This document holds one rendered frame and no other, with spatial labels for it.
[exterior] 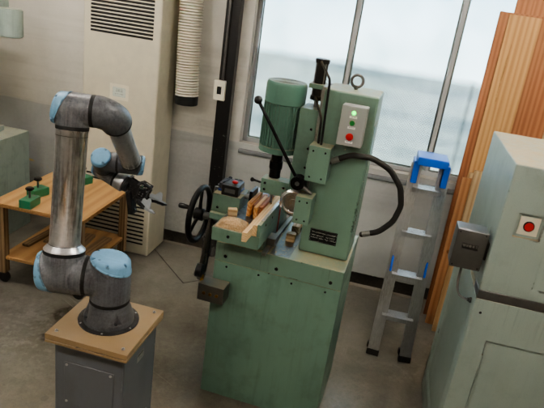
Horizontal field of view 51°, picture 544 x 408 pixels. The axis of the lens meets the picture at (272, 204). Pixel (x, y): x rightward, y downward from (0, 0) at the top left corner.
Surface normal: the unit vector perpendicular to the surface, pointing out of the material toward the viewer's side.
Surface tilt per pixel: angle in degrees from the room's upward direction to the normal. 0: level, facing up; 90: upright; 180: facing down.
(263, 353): 90
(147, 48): 90
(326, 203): 90
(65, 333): 1
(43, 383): 0
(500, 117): 87
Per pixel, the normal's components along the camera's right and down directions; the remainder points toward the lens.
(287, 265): -0.28, 0.30
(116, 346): 0.15, -0.92
